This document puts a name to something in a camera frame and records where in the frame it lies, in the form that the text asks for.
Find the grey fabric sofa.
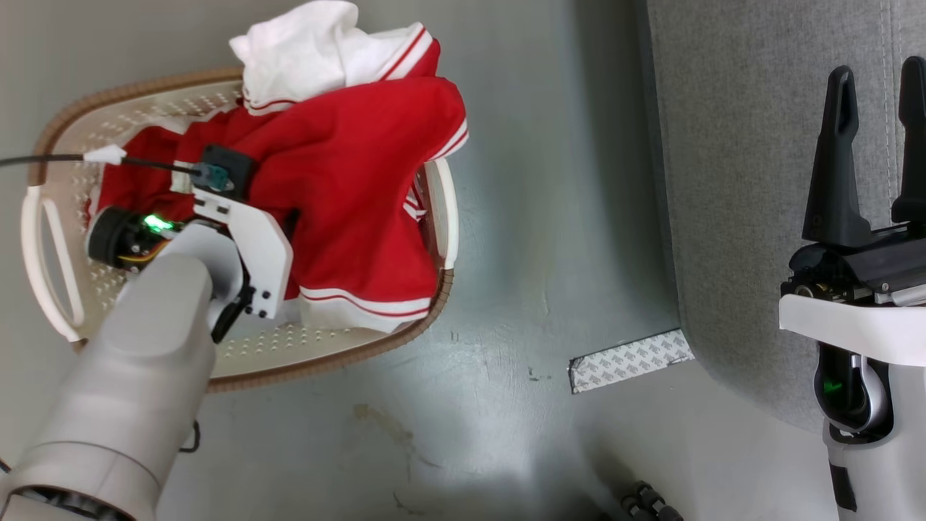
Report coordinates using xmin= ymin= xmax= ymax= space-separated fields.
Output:
xmin=646 ymin=0 xmax=926 ymax=435

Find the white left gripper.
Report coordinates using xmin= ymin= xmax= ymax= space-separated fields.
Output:
xmin=156 ymin=185 xmax=294 ymax=342

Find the patterned grey tape patch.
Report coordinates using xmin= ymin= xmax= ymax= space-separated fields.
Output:
xmin=569 ymin=329 xmax=696 ymax=394

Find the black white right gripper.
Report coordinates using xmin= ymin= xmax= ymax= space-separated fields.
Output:
xmin=778 ymin=56 xmax=926 ymax=367

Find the thin black cable white tag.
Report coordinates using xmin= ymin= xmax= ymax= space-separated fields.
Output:
xmin=0 ymin=144 xmax=211 ymax=178

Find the cream perforated laundry basket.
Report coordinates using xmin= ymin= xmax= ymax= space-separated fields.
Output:
xmin=20 ymin=67 xmax=460 ymax=394

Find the black ribbed base part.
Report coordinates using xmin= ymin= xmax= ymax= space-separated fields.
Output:
xmin=620 ymin=480 xmax=685 ymax=521

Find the red garment white striped trim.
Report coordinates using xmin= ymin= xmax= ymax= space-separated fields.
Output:
xmin=87 ymin=29 xmax=470 ymax=334

